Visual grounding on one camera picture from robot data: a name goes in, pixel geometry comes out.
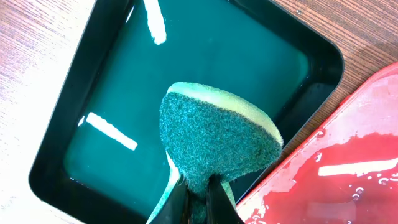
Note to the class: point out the green yellow sponge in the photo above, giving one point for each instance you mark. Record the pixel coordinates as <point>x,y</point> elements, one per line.
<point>206,131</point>

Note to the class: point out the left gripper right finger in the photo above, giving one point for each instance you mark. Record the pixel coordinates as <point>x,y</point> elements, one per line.
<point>219,209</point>

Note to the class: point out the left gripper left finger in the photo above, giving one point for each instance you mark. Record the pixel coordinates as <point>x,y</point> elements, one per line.
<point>173,207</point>

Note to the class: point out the black water tray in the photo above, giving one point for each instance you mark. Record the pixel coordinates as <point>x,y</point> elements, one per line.
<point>101,159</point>

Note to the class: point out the red plastic tray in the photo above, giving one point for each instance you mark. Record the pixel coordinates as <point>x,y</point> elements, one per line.
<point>345,172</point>

